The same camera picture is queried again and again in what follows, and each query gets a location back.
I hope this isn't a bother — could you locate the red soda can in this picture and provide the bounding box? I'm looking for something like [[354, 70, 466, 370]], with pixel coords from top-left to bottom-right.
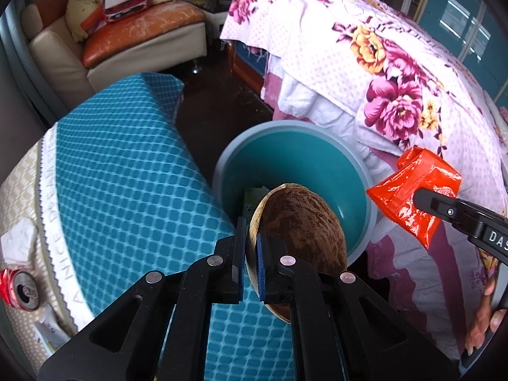
[[0, 268, 43, 311]]

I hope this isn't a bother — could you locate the white tissue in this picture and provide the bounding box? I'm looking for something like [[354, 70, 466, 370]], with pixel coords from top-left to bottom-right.
[[0, 218, 41, 266]]

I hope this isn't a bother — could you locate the red foil wrapper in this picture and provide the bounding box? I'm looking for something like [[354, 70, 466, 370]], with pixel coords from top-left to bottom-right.
[[366, 148, 463, 251]]

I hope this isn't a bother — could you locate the teal glazed door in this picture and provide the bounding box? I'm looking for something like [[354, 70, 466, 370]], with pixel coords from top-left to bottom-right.
[[413, 0, 508, 104]]

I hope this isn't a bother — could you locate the cream leather sofa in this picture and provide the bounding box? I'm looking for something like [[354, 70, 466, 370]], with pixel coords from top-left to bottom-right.
[[20, 0, 209, 98]]

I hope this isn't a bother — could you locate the yellow pillow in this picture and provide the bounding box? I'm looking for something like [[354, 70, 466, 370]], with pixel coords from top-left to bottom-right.
[[65, 0, 108, 42]]

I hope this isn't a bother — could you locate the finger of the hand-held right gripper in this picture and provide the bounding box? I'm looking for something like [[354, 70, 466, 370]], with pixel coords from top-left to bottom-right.
[[413, 188, 483, 233]]

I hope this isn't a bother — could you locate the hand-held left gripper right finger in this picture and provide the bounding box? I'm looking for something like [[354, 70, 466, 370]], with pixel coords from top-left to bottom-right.
[[256, 233, 457, 381]]

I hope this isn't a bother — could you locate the orange seat cushion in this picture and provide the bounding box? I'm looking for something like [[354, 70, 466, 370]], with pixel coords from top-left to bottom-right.
[[82, 0, 206, 68]]

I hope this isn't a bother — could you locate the pink floral blanket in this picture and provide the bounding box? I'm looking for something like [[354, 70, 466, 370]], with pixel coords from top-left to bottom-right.
[[219, 0, 508, 366]]

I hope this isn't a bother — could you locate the white paper scrap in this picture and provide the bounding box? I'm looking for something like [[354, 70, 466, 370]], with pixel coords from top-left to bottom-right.
[[34, 309, 71, 351]]

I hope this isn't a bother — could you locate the teal and beige patterned cloth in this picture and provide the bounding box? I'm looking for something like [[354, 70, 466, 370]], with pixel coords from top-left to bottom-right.
[[0, 72, 296, 381]]

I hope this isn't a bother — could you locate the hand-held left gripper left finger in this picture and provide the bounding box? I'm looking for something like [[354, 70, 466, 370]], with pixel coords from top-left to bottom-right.
[[37, 216, 249, 381]]

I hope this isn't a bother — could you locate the person's right hand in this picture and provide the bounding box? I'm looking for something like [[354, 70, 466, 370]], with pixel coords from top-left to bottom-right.
[[464, 276, 508, 360]]

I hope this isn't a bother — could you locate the teal plastic bin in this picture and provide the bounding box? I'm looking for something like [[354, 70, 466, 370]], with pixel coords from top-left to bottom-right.
[[211, 120, 378, 264]]

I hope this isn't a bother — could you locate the wooden bed frame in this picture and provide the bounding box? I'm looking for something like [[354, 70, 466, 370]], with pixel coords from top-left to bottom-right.
[[227, 40, 274, 106]]

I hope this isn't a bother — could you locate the black side table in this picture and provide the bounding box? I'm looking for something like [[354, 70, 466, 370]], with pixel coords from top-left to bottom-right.
[[202, 0, 255, 38]]

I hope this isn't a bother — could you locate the green and blue milk carton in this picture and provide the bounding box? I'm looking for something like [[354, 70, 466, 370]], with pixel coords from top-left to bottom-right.
[[241, 186, 271, 217]]

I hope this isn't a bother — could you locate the brown coconut shell half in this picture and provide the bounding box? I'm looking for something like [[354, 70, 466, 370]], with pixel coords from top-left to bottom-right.
[[245, 184, 349, 324]]

